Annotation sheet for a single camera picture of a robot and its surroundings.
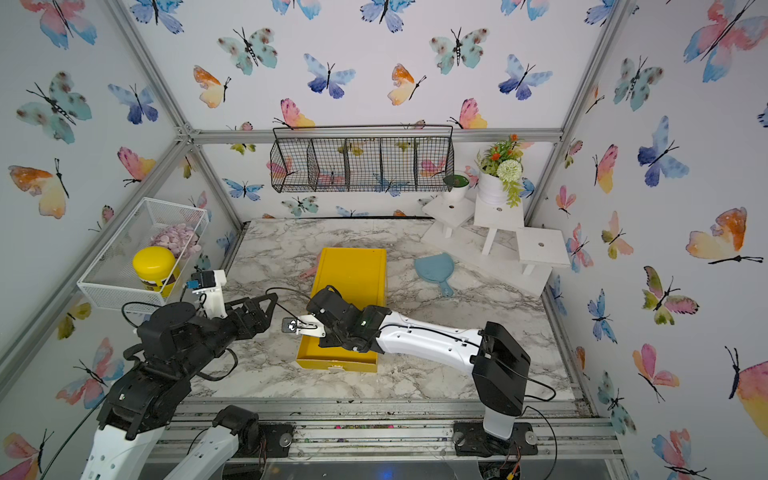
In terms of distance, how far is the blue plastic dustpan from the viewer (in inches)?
41.1

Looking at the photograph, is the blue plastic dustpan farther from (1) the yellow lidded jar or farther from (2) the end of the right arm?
(1) the yellow lidded jar

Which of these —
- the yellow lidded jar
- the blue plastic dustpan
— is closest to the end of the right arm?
the yellow lidded jar

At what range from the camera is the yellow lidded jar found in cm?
64

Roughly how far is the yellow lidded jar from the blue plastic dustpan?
722mm
